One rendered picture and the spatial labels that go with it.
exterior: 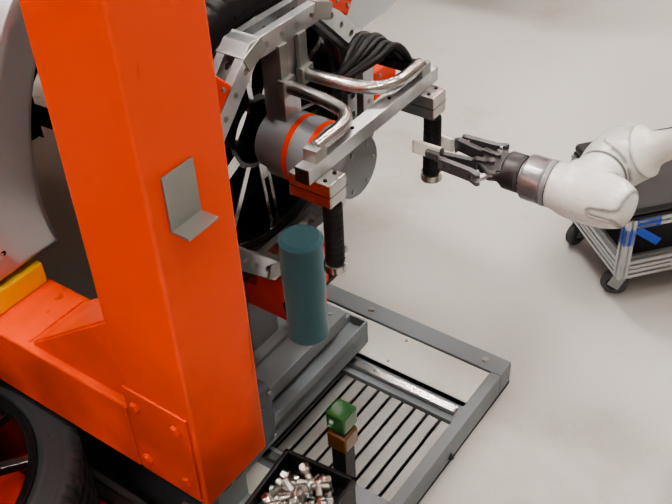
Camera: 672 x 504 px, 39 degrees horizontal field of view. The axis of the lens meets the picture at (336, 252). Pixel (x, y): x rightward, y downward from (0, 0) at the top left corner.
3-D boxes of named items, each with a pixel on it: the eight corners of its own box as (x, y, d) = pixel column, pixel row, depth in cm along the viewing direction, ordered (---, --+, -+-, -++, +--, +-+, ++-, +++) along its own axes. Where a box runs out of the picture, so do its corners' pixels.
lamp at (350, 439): (340, 430, 168) (339, 415, 166) (358, 440, 166) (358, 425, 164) (326, 445, 166) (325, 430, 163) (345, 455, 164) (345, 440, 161)
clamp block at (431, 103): (406, 98, 192) (407, 74, 188) (446, 110, 187) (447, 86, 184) (393, 109, 188) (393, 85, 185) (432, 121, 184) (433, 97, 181)
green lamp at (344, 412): (339, 411, 165) (338, 396, 162) (358, 421, 163) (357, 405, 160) (325, 426, 162) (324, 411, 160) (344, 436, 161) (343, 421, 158)
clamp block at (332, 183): (306, 180, 171) (304, 155, 167) (347, 196, 166) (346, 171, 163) (288, 194, 167) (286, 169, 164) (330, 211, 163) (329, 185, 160)
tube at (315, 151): (288, 91, 180) (284, 39, 174) (374, 118, 171) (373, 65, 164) (228, 133, 169) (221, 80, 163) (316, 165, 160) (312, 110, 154)
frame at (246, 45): (354, 182, 226) (345, -41, 191) (377, 190, 223) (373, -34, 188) (201, 314, 192) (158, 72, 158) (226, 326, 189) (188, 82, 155)
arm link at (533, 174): (560, 191, 184) (532, 182, 187) (565, 152, 179) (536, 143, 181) (539, 215, 179) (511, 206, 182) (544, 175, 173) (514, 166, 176)
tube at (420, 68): (348, 48, 192) (346, -1, 186) (431, 72, 183) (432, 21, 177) (295, 86, 182) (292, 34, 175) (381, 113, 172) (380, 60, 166)
